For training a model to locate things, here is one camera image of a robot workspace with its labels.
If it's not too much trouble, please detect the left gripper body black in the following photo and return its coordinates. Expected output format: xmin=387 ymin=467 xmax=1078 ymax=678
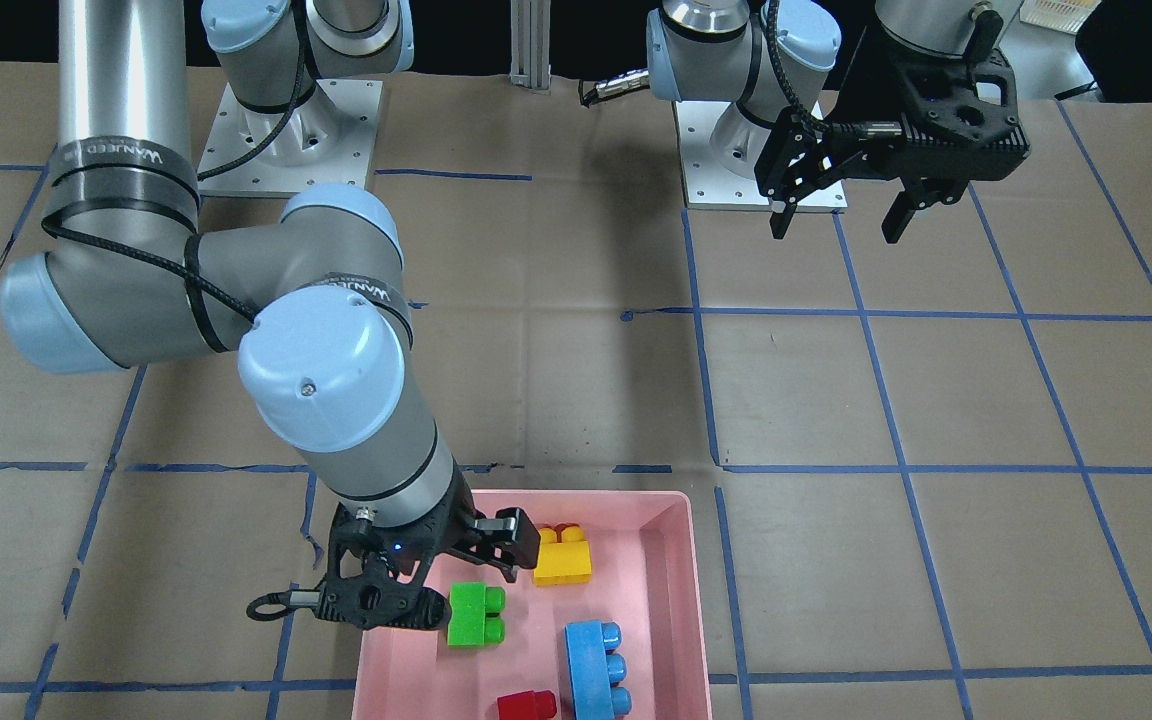
xmin=867 ymin=45 xmax=1030 ymax=181

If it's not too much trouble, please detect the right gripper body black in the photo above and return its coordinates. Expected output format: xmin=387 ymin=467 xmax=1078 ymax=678
xmin=316 ymin=470 xmax=482 ymax=630

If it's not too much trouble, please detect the yellow block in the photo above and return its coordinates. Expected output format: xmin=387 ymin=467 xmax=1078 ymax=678
xmin=532 ymin=524 xmax=593 ymax=588

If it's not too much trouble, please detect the green block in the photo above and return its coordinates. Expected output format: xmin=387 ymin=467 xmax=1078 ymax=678
xmin=445 ymin=582 xmax=507 ymax=647

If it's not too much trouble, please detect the blue block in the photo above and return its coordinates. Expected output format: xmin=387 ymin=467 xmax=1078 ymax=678
xmin=564 ymin=620 xmax=634 ymax=719

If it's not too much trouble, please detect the red block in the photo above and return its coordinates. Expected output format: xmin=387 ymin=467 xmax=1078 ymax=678
xmin=495 ymin=691 xmax=558 ymax=720

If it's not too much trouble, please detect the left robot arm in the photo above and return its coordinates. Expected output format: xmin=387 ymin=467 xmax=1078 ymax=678
xmin=646 ymin=1 xmax=1030 ymax=243

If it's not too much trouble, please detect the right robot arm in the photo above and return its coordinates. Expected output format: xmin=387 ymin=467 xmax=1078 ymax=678
xmin=0 ymin=1 xmax=541 ymax=630

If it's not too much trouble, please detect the pink plastic box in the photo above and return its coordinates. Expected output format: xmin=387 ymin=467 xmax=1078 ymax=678
xmin=353 ymin=488 xmax=712 ymax=719

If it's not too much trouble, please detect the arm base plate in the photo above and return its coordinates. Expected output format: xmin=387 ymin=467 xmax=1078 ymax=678
xmin=198 ymin=79 xmax=384 ymax=199
xmin=672 ymin=100 xmax=848 ymax=213

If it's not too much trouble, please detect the aluminium frame post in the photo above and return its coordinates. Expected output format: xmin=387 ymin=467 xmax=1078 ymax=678
xmin=509 ymin=0 xmax=552 ymax=94

